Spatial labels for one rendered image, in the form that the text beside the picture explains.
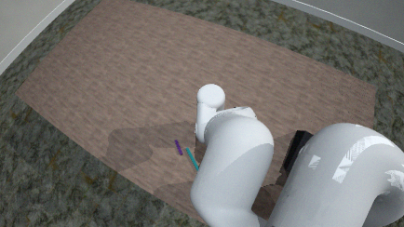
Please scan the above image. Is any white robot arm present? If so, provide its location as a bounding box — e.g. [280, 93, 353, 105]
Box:
[190, 84, 404, 227]

